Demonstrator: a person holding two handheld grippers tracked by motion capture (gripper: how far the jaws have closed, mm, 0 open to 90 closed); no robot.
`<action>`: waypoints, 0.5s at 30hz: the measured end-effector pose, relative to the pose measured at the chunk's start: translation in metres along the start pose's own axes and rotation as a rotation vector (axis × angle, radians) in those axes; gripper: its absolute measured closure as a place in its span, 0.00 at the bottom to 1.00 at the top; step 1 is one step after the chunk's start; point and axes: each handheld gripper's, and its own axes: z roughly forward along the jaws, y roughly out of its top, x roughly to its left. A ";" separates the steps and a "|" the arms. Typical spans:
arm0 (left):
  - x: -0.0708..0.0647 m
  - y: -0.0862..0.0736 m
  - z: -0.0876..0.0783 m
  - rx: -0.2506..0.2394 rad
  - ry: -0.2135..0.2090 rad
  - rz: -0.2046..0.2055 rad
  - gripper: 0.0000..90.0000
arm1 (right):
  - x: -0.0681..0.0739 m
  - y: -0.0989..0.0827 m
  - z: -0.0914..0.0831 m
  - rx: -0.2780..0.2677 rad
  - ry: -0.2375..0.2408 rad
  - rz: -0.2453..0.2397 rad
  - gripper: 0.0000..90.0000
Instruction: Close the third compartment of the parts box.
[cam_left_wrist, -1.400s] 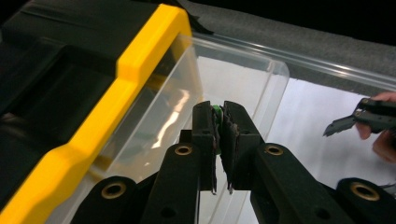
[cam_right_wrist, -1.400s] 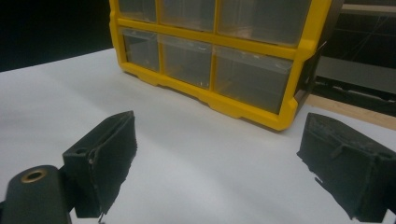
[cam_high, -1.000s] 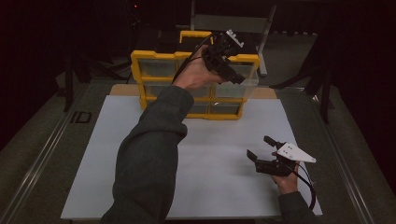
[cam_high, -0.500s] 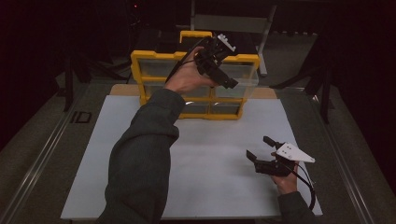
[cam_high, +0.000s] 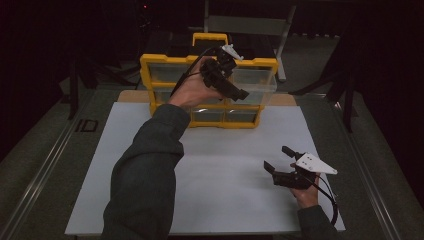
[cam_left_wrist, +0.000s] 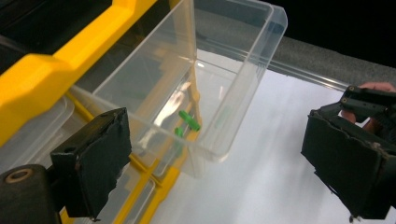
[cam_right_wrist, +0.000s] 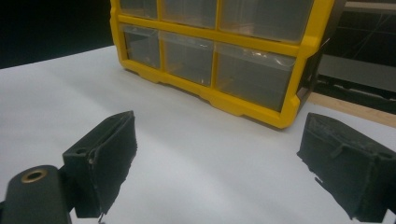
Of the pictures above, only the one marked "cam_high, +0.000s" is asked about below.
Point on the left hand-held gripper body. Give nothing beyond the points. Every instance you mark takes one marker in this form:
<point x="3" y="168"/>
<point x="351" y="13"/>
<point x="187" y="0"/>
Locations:
<point x="215" y="73"/>

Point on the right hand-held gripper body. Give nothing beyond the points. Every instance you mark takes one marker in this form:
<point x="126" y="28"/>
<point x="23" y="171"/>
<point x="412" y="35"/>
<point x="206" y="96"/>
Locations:
<point x="291" y="180"/>

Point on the clear plastic drawer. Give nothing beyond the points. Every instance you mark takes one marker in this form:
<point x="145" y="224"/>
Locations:
<point x="256" y="83"/>

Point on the yellow organizer cabinet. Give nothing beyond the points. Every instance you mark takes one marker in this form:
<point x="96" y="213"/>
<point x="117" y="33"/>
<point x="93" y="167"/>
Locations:
<point x="156" y="58"/>

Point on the person's right hand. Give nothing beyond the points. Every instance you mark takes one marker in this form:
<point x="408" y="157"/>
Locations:
<point x="308" y="198"/>

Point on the person's left hand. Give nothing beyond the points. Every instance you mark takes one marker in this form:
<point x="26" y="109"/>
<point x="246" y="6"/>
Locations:
<point x="190" y="91"/>

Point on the grid of clear drawers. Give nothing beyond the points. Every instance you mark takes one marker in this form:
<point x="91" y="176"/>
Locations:
<point x="208" y="116"/>

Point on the white table sheet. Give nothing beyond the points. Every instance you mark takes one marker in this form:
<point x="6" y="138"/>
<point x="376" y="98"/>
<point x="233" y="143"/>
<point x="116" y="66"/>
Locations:
<point x="233" y="160"/>

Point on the grey metal stand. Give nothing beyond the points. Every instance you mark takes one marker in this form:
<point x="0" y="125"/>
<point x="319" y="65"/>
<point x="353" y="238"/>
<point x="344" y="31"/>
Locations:
<point x="246" y="25"/>

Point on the black tripod stand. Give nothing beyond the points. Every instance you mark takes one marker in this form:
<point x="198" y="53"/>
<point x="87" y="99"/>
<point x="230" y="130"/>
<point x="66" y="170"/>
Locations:
<point x="73" y="93"/>
<point x="348" y="110"/>

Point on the brown wooden board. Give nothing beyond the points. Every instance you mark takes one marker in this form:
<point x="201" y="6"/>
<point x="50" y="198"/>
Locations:
<point x="133" y="96"/>

